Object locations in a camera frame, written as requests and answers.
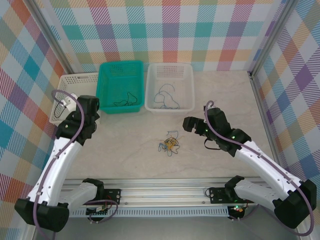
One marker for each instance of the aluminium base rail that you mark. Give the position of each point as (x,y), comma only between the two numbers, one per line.
(162,192)

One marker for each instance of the teal plastic basket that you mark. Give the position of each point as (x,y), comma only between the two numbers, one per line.
(120,80)

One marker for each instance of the aluminium frame post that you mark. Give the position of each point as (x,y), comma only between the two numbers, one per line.
(272,37)
(55,40)

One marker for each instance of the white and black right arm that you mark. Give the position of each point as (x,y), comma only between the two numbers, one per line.
(262,163)

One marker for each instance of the white deep plastic basket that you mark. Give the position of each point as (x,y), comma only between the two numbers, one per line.
(180,77)

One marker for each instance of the white shallow perforated basket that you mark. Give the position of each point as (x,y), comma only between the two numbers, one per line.
(80,80)

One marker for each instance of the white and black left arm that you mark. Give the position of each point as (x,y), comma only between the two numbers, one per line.
(57,170)

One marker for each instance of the small circuit board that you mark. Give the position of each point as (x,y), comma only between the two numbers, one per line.
(237,209)
(100,209)

